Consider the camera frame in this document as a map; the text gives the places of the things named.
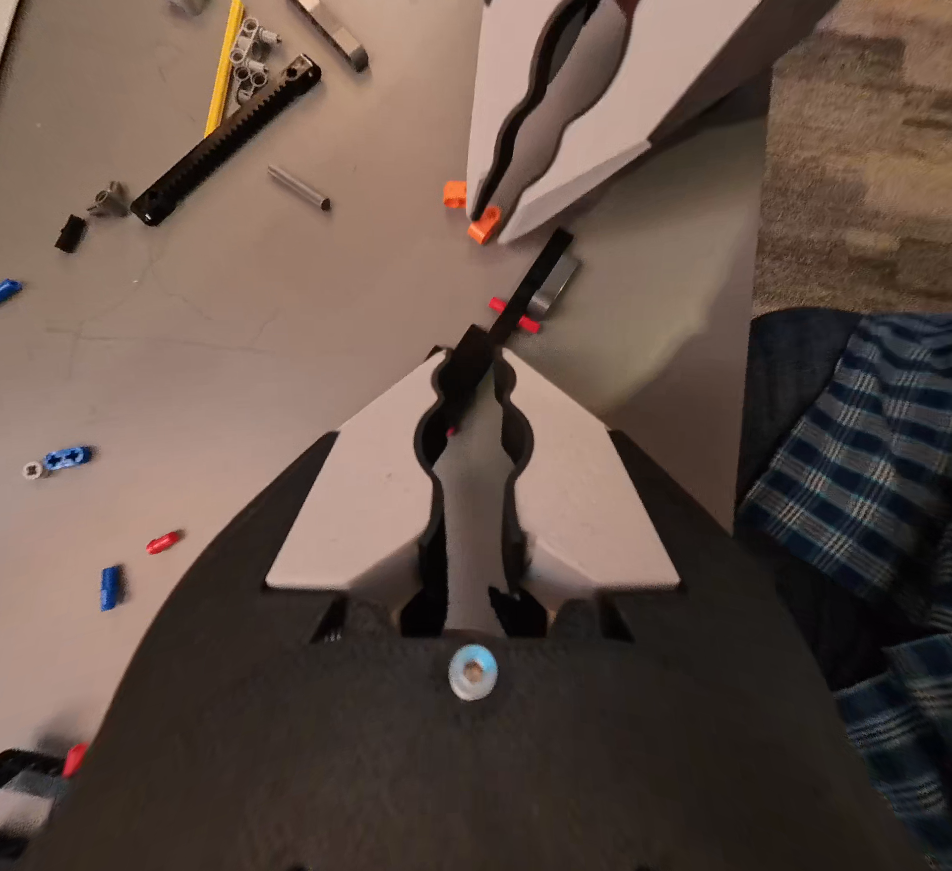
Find dark grey axle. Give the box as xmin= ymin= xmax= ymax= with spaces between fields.
xmin=266 ymin=165 xmax=333 ymax=211

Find yellow long axle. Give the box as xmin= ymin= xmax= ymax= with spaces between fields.
xmin=203 ymin=0 xmax=244 ymax=138

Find light grey pin beam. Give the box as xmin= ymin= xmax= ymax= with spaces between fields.
xmin=228 ymin=15 xmax=281 ymax=68

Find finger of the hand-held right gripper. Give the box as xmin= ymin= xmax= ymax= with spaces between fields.
xmin=466 ymin=0 xmax=633 ymax=218
xmin=496 ymin=0 xmax=782 ymax=244

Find person's dark jeans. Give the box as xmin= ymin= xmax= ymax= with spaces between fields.
xmin=734 ymin=306 xmax=952 ymax=693

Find dark grey short beam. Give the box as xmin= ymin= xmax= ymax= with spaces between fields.
xmin=529 ymin=255 xmax=581 ymax=316

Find black gear rack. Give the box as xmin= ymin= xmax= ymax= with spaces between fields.
xmin=130 ymin=53 xmax=322 ymax=227

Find dark grey angled connector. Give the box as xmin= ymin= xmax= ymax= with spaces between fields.
xmin=87 ymin=180 xmax=130 ymax=219

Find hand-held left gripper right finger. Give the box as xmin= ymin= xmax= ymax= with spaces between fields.
xmin=491 ymin=347 xmax=681 ymax=639

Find black frame assembly red pins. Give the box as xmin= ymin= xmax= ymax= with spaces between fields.
xmin=0 ymin=740 xmax=90 ymax=846

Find dark grey flat beam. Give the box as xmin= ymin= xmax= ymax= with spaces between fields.
xmin=278 ymin=0 xmax=370 ymax=73

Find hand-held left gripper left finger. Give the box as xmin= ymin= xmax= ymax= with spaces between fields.
xmin=266 ymin=347 xmax=457 ymax=637

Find long black beam assembly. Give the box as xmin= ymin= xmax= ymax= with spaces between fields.
xmin=427 ymin=227 xmax=577 ymax=440

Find red axle pin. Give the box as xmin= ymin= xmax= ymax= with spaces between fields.
xmin=490 ymin=297 xmax=541 ymax=334

